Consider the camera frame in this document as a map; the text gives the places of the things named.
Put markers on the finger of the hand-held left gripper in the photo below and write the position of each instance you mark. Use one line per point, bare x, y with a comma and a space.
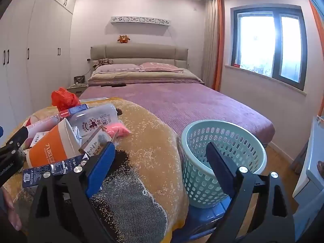
16, 136

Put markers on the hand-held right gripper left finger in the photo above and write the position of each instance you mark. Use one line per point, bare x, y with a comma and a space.
101, 162

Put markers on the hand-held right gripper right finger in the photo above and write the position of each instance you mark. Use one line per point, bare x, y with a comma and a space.
220, 167

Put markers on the small brown card box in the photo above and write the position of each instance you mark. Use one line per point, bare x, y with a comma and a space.
97, 144

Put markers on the light green plastic basket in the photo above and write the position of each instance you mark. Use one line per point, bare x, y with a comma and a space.
202, 182

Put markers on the white and pink tube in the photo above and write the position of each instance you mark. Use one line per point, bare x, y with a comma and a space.
40, 126

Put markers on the dark blue box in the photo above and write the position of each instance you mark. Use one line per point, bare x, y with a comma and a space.
40, 174

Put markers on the orange paper cup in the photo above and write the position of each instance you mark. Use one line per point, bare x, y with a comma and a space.
50, 149

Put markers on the clear plastic bottle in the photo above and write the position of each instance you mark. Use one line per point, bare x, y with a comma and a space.
96, 119

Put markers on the red plastic bag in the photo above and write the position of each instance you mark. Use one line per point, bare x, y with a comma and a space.
64, 98

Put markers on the person's left hand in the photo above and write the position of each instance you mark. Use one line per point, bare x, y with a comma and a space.
11, 207

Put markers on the pink packet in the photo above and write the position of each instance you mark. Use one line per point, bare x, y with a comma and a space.
119, 130

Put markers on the tan fuzzy printed blanket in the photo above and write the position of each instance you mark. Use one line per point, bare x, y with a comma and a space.
151, 157

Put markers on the blue plastic stool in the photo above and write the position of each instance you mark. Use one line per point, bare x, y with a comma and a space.
202, 220

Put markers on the blue and red box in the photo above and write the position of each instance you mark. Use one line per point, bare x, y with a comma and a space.
73, 110

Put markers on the bed with purple cover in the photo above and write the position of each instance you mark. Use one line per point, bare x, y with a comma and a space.
189, 101

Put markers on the grey nightstand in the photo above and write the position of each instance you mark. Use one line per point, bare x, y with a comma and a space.
76, 89

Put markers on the white wardrobe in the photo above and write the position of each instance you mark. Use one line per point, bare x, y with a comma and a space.
38, 55

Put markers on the black device on nightstand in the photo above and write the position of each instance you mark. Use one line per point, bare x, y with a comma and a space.
79, 79

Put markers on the white cabinet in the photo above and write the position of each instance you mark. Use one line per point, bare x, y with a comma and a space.
311, 157

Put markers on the purple pillow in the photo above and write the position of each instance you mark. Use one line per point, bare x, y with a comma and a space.
116, 68

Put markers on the folded beige quilt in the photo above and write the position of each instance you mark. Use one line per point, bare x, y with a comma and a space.
151, 77

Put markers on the leopard print cloth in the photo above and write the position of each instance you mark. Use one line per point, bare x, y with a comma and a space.
103, 62

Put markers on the pink pillow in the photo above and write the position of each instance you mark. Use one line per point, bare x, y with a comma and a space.
162, 67

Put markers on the beige padded headboard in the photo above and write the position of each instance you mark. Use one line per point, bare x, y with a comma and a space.
139, 53

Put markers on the beige and orange curtain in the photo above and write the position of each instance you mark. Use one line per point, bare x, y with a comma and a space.
214, 43

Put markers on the brown plush toy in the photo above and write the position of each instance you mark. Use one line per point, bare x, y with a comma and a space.
123, 39

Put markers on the dark framed window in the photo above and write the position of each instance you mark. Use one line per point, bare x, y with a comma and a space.
276, 43

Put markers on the white wall shelf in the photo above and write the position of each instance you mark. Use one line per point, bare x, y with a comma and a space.
140, 20

